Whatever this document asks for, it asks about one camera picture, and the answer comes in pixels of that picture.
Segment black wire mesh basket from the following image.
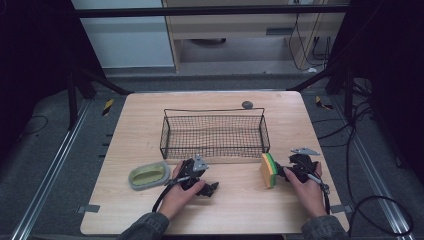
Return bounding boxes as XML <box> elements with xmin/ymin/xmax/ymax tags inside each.
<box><xmin>159</xmin><ymin>107</ymin><xmax>271</xmax><ymax>161</ymax></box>

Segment black horizontal frame bar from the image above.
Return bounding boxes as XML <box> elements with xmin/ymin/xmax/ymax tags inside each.
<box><xmin>73</xmin><ymin>4</ymin><xmax>350</xmax><ymax>19</ymax></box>

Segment aluminium floor rail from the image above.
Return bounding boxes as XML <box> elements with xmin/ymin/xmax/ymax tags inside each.
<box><xmin>9</xmin><ymin>99</ymin><xmax>92</xmax><ymax>240</ymax></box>
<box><xmin>331</xmin><ymin>96</ymin><xmax>418</xmax><ymax>240</ymax></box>

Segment yellow and green sponge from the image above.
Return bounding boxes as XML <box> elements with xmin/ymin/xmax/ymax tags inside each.
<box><xmin>259</xmin><ymin>152</ymin><xmax>280</xmax><ymax>190</ymax></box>

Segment right hand-held gripper cable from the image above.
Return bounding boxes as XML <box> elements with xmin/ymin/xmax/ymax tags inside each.
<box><xmin>298</xmin><ymin>160</ymin><xmax>332</xmax><ymax>216</ymax></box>

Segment black floor cable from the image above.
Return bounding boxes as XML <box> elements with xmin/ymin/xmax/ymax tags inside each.
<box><xmin>313</xmin><ymin>99</ymin><xmax>415</xmax><ymax>238</ymax></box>
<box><xmin>20</xmin><ymin>114</ymin><xmax>50</xmax><ymax>137</ymax></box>

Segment black metal stand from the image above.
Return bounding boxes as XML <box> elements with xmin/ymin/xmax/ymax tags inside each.
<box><xmin>287</xmin><ymin>59</ymin><xmax>355</xmax><ymax>122</ymax></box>
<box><xmin>66</xmin><ymin>64</ymin><xmax>134</xmax><ymax>132</ymax></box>

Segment person's left hand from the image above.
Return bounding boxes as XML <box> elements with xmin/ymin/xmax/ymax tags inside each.
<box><xmin>158</xmin><ymin>160</ymin><xmax>207</xmax><ymax>222</ymax></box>

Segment green and grey soap dish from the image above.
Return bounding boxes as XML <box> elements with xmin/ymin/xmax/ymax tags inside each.
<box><xmin>128</xmin><ymin>160</ymin><xmax>171</xmax><ymax>192</ymax></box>

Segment grey tape piece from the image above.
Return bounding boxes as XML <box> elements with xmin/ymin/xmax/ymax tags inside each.
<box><xmin>76</xmin><ymin>204</ymin><xmax>101</xmax><ymax>215</ymax></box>
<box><xmin>329</xmin><ymin>204</ymin><xmax>354</xmax><ymax>215</ymax></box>

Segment white cabinet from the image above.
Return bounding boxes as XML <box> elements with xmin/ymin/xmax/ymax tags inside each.
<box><xmin>71</xmin><ymin>0</ymin><xmax>176</xmax><ymax>70</ymax></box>

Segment yellow and black tape marker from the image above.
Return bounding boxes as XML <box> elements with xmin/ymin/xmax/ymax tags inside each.
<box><xmin>101</xmin><ymin>97</ymin><xmax>115</xmax><ymax>117</ymax></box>
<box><xmin>314</xmin><ymin>95</ymin><xmax>335</xmax><ymax>111</ymax></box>

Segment light wooden desk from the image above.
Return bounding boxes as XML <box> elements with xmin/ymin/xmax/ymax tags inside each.
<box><xmin>161</xmin><ymin>0</ymin><xmax>348</xmax><ymax>73</ymax></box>

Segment hand-held gripper cable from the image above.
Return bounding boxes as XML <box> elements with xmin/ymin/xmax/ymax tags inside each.
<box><xmin>151</xmin><ymin>175</ymin><xmax>192</xmax><ymax>214</ymax></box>
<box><xmin>298</xmin><ymin>160</ymin><xmax>332</xmax><ymax>216</ymax></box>

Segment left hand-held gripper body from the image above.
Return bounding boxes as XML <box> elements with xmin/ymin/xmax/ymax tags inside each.
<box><xmin>172</xmin><ymin>154</ymin><xmax>210</xmax><ymax>192</ymax></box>

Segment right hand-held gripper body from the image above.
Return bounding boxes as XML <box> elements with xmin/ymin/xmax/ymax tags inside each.
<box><xmin>283</xmin><ymin>147</ymin><xmax>322</xmax><ymax>185</ymax></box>

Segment left hand-held gripper cable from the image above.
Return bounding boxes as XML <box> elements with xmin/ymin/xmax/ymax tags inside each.
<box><xmin>151</xmin><ymin>175</ymin><xmax>192</xmax><ymax>214</ymax></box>

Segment person's right hand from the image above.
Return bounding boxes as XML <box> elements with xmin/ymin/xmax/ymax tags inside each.
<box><xmin>282</xmin><ymin>161</ymin><xmax>328</xmax><ymax>220</ymax></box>

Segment black cables under desk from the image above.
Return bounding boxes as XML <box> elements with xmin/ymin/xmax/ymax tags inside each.
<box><xmin>287</xmin><ymin>0</ymin><xmax>333</xmax><ymax>72</ymax></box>

